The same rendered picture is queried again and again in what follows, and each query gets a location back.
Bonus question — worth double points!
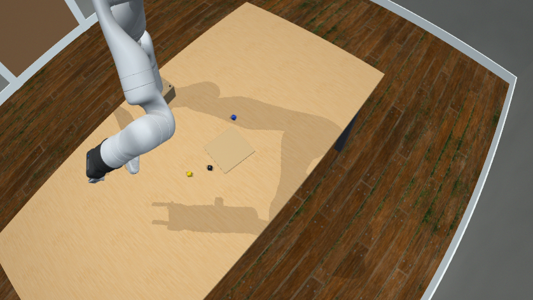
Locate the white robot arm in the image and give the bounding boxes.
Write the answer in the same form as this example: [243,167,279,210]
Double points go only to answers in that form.
[92,0,176,161]

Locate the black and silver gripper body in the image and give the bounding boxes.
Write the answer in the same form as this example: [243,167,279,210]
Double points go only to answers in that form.
[86,135,139,179]

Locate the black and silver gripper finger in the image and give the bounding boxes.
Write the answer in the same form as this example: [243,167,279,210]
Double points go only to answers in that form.
[88,177,104,184]

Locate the beige square mat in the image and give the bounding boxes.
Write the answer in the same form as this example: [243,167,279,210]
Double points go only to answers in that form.
[204,126,255,174]

